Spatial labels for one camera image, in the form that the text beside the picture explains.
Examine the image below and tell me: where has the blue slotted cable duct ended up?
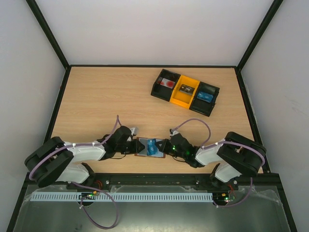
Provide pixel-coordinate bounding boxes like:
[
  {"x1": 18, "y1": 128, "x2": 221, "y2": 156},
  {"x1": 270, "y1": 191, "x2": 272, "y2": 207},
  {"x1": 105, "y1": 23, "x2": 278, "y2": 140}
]
[{"x1": 30, "y1": 192, "x2": 213, "y2": 203}]

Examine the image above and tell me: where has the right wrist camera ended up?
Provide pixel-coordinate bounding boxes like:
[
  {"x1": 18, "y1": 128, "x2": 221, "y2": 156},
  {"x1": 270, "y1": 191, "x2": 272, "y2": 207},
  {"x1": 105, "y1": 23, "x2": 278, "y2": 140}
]
[{"x1": 169, "y1": 129, "x2": 179, "y2": 137}]

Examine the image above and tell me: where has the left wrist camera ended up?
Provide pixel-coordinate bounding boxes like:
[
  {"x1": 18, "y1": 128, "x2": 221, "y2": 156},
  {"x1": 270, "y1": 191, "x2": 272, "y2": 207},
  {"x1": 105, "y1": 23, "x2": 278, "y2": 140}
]
[{"x1": 130, "y1": 127, "x2": 139, "y2": 140}]

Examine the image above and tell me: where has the black bin right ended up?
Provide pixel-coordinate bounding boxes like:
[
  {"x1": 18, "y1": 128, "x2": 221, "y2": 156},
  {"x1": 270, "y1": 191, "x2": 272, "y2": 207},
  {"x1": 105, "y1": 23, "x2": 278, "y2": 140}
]
[{"x1": 189, "y1": 82, "x2": 220, "y2": 116}]

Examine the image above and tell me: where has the blue credit card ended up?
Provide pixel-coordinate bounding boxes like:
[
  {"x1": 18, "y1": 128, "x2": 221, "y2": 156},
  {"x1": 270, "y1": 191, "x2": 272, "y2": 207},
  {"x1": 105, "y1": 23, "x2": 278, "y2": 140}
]
[{"x1": 147, "y1": 139, "x2": 158, "y2": 157}]

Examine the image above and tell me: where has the black bin left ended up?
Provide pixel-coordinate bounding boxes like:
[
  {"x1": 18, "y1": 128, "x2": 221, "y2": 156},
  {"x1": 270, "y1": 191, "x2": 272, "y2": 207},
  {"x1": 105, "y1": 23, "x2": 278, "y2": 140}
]
[{"x1": 151, "y1": 69, "x2": 181, "y2": 101}]

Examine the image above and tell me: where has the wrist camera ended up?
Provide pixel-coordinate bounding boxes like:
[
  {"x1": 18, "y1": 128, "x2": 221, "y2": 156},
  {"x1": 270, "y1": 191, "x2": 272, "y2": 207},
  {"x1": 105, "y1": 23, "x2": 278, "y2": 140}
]
[
  {"x1": 169, "y1": 129, "x2": 179, "y2": 137},
  {"x1": 130, "y1": 127, "x2": 139, "y2": 140}
]

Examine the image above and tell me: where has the black bin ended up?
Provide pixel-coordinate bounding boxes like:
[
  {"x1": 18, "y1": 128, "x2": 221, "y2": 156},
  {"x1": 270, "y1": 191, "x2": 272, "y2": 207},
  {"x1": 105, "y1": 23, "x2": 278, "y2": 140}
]
[
  {"x1": 151, "y1": 69, "x2": 181, "y2": 101},
  {"x1": 189, "y1": 82, "x2": 220, "y2": 116}
]

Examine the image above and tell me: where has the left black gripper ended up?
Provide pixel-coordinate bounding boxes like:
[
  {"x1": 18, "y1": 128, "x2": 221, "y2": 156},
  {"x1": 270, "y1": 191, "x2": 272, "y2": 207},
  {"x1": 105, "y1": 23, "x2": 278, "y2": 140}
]
[{"x1": 116, "y1": 139, "x2": 145, "y2": 155}]

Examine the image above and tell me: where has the yellow bin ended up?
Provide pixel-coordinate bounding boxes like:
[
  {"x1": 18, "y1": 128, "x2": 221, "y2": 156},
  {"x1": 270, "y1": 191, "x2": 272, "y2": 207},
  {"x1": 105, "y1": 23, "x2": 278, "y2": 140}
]
[{"x1": 169, "y1": 75, "x2": 200, "y2": 109}]

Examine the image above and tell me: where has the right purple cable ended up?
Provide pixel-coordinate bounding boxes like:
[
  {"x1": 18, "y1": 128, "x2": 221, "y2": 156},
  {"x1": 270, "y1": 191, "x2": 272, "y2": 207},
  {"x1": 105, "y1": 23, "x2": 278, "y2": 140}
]
[{"x1": 172, "y1": 118, "x2": 266, "y2": 211}]

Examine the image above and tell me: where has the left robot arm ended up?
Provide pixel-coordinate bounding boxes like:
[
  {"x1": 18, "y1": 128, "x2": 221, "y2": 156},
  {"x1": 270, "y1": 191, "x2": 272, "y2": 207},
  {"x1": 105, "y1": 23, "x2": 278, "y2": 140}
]
[{"x1": 24, "y1": 126, "x2": 145, "y2": 188}]

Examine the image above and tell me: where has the brown leather card holder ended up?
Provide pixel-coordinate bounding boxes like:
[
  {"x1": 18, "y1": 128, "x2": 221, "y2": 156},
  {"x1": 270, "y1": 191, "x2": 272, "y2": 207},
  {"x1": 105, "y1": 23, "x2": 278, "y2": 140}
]
[{"x1": 135, "y1": 138, "x2": 166, "y2": 159}]

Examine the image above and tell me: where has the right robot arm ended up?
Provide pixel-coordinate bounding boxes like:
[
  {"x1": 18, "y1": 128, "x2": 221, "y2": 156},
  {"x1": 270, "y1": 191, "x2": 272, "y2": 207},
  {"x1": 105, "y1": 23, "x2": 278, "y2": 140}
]
[{"x1": 155, "y1": 131, "x2": 267, "y2": 189}]

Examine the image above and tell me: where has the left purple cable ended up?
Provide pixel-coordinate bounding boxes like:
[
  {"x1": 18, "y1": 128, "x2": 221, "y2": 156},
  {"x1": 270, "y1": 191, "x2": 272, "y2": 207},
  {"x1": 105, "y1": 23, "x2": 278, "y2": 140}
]
[{"x1": 28, "y1": 115, "x2": 132, "y2": 181}]

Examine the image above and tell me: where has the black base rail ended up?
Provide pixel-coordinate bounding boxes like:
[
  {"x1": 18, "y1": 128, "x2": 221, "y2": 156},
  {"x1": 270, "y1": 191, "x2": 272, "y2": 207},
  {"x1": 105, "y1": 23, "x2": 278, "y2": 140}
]
[{"x1": 95, "y1": 173, "x2": 215, "y2": 191}]

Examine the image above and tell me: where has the purple cable loop front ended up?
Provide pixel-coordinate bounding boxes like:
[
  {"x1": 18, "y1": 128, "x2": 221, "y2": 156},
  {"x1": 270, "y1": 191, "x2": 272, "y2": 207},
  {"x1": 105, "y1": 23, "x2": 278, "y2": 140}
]
[{"x1": 72, "y1": 182, "x2": 119, "y2": 229}]

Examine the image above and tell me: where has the red white card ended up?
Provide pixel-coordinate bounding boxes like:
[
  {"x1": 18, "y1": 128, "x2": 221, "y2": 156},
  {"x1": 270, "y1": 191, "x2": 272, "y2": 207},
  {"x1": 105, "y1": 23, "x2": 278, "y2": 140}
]
[{"x1": 157, "y1": 77, "x2": 175, "y2": 89}]

